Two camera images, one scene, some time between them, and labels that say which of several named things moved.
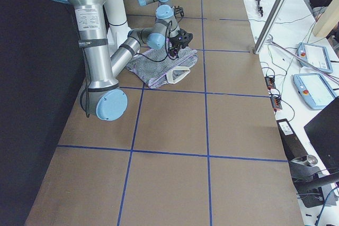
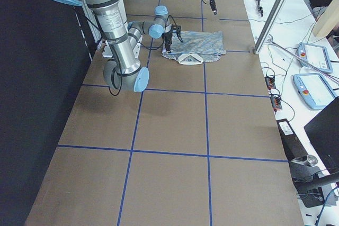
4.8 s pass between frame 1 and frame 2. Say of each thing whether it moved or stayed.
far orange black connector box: stayed
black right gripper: moved
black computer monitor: stayed
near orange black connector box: stayed
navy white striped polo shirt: moved
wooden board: stayed
